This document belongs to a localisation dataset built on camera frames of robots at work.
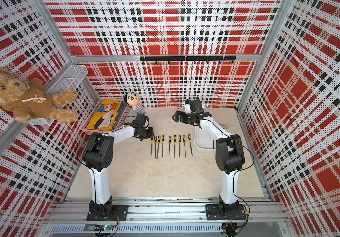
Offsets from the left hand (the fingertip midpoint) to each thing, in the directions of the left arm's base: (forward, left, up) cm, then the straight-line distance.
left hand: (154, 133), depth 102 cm
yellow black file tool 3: (-5, -3, -3) cm, 7 cm away
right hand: (+3, -18, +14) cm, 23 cm away
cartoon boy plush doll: (+23, +17, +11) cm, 31 cm away
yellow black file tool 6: (-5, -14, -3) cm, 16 cm away
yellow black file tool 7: (-5, -17, -3) cm, 18 cm away
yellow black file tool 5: (-6, -11, -3) cm, 13 cm away
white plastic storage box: (-5, -35, +1) cm, 35 cm away
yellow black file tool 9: (-4, -25, -3) cm, 25 cm away
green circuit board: (-54, +20, -1) cm, 57 cm away
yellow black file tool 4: (-5, -6, -3) cm, 8 cm away
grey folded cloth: (+21, +27, +4) cm, 34 cm away
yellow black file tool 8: (-5, -21, -3) cm, 22 cm away
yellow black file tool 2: (-5, 0, -3) cm, 6 cm away
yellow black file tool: (-4, +2, -1) cm, 4 cm away
